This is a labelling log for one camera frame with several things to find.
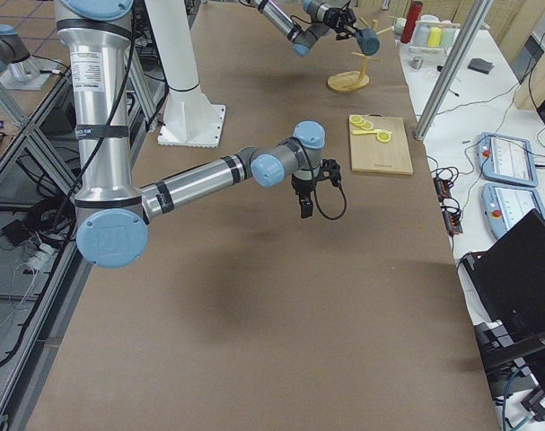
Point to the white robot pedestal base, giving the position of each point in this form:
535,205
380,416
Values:
189,117

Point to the lemon slice end of row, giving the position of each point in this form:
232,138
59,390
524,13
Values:
356,120

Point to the black laptop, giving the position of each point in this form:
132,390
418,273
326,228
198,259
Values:
510,277

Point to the yellow plastic knife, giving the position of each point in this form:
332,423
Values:
358,132

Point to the lemon slice near knife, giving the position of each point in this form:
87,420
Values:
383,135

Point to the teach pendant far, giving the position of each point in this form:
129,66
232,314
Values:
507,159

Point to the teach pendant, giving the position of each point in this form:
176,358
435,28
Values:
505,205
507,159

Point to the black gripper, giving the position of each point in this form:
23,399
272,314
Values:
301,189
334,18

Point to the red thermos bottle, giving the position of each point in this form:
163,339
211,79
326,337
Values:
411,19

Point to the orange black connector strip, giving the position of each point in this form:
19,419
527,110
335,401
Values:
449,206

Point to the blue-grey mug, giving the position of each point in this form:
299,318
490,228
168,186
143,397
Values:
367,41

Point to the yellow cup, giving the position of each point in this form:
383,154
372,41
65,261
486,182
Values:
434,37

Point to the small steel cup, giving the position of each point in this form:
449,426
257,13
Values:
416,63

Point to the bamboo cup rack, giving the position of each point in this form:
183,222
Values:
351,81

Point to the aluminium frame post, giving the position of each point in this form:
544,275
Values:
463,41

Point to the teach pendant near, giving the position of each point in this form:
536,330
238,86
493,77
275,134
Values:
505,205

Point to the bamboo cutting board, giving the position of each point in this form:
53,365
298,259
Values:
368,155

